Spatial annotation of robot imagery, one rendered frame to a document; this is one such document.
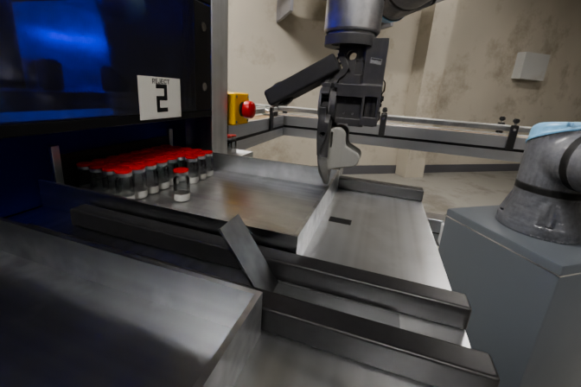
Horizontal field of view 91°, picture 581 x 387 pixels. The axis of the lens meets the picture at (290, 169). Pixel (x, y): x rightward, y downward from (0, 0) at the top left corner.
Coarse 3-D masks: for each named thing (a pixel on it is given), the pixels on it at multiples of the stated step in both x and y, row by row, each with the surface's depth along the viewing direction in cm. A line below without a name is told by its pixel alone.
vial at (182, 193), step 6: (174, 174) 39; (180, 174) 39; (186, 174) 40; (174, 180) 39; (180, 180) 39; (186, 180) 40; (174, 186) 40; (180, 186) 39; (186, 186) 40; (174, 192) 40; (180, 192) 40; (186, 192) 40; (174, 198) 40; (180, 198) 40; (186, 198) 40
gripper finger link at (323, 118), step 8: (328, 104) 39; (320, 112) 38; (320, 120) 39; (328, 120) 38; (320, 128) 39; (328, 128) 39; (320, 136) 39; (328, 136) 40; (320, 144) 40; (328, 144) 40; (320, 152) 41
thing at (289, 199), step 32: (224, 160) 56; (256, 160) 54; (64, 192) 35; (96, 192) 33; (160, 192) 43; (192, 192) 44; (224, 192) 45; (256, 192) 46; (288, 192) 47; (320, 192) 48; (192, 224) 30; (224, 224) 28; (256, 224) 35; (288, 224) 36
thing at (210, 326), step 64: (0, 256) 26; (64, 256) 24; (128, 256) 22; (0, 320) 19; (64, 320) 19; (128, 320) 20; (192, 320) 20; (256, 320) 18; (0, 384) 15; (64, 384) 15; (128, 384) 16; (192, 384) 16
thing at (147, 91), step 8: (144, 80) 39; (152, 80) 40; (160, 80) 42; (168, 80) 43; (176, 80) 45; (144, 88) 39; (152, 88) 41; (160, 88) 42; (168, 88) 44; (176, 88) 45; (144, 96) 40; (152, 96) 41; (168, 96) 44; (176, 96) 46; (144, 104) 40; (152, 104) 41; (160, 104) 42; (168, 104) 44; (176, 104) 46; (144, 112) 40; (152, 112) 41; (160, 112) 43; (168, 112) 44; (176, 112) 46
